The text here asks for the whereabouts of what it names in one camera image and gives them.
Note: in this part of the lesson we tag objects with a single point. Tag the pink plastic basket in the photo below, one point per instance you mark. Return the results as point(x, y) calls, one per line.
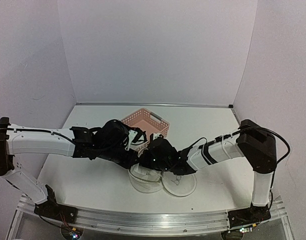
point(148, 122)

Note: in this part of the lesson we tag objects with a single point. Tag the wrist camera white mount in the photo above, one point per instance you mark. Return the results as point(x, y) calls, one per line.
point(155, 136)
point(136, 139)

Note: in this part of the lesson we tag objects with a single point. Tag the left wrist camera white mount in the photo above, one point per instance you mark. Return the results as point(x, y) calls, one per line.
point(136, 139)

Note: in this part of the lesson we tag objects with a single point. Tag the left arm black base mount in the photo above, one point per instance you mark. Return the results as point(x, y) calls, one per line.
point(56, 211)

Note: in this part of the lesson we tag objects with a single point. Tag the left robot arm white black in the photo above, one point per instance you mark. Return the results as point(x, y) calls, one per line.
point(113, 142)

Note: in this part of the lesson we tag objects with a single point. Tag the white bra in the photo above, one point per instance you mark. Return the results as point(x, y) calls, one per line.
point(146, 174)

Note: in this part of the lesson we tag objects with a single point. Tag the aluminium front rail frame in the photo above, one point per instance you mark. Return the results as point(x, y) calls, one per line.
point(103, 224)

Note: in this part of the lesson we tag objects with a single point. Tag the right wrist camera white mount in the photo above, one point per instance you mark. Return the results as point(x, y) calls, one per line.
point(155, 136)

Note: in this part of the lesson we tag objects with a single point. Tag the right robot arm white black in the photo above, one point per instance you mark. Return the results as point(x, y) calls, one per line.
point(255, 143)

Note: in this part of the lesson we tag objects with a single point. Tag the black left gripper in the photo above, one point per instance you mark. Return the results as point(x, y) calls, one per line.
point(129, 162)

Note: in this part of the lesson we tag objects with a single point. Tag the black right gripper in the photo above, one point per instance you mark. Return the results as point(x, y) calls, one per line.
point(144, 158)

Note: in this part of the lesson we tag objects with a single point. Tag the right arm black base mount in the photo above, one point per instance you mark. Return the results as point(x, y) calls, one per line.
point(248, 216)

